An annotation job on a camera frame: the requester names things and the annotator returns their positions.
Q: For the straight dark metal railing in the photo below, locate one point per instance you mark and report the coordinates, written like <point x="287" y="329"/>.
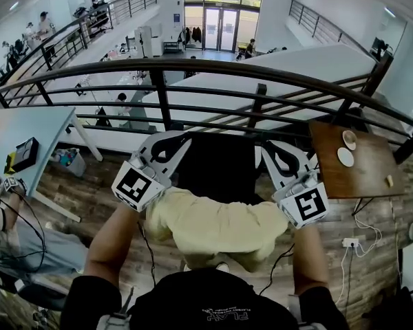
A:
<point x="323" y="26"/>
<point x="89" y="16"/>

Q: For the curved dark balcony railing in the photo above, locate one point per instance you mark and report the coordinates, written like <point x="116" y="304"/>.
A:
<point x="227" y="67"/>

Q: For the rack of dark coats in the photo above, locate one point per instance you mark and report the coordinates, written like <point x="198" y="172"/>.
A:
<point x="193" y="34"/>

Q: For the person's right white shoe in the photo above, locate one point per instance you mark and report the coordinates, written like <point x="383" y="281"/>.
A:
<point x="223" y="267"/>

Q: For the white power strip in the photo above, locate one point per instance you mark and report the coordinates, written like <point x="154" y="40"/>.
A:
<point x="350" y="242"/>

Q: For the white cabinet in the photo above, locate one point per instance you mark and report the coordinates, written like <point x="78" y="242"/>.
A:
<point x="148" y="41"/>

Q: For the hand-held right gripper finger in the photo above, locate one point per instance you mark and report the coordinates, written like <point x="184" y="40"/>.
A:
<point x="292" y="158"/>
<point x="274" y="162"/>

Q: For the person's right forearm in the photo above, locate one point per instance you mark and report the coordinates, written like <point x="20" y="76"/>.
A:
<point x="309" y="260"/>

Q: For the clear bin of items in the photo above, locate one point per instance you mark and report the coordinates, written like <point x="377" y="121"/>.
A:
<point x="70" y="163"/>

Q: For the brown wooden table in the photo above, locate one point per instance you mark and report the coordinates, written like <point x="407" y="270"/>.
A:
<point x="358" y="167"/>

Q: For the pale yellow clothes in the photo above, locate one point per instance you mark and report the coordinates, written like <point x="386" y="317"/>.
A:
<point x="217" y="222"/>

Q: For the black office chair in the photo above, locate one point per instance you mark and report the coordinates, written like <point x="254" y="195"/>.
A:
<point x="217" y="163"/>

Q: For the person's black shirt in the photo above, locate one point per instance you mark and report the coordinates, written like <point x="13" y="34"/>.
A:
<point x="210" y="304"/>

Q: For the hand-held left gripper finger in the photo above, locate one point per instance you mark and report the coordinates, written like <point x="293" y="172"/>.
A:
<point x="175" y="153"/>
<point x="158" y="144"/>

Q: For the round pale plate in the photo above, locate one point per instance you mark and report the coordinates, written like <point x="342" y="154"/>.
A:
<point x="346" y="157"/>

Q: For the small wooden bowl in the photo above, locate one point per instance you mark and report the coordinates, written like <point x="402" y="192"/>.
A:
<point x="349" y="139"/>

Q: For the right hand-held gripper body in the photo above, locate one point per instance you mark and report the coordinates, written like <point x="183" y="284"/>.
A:
<point x="309" y="203"/>

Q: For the small wooden block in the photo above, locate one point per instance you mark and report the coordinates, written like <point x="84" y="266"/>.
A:
<point x="389" y="181"/>

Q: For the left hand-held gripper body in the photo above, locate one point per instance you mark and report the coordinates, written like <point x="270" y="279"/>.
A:
<point x="134" y="186"/>

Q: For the black box device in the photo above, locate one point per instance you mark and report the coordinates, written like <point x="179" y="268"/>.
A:
<point x="25" y="155"/>

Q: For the glass entrance door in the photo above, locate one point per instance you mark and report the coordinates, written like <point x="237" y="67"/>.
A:
<point x="221" y="29"/>

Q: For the person's left forearm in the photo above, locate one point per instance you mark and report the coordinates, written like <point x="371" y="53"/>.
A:
<point x="113" y="239"/>

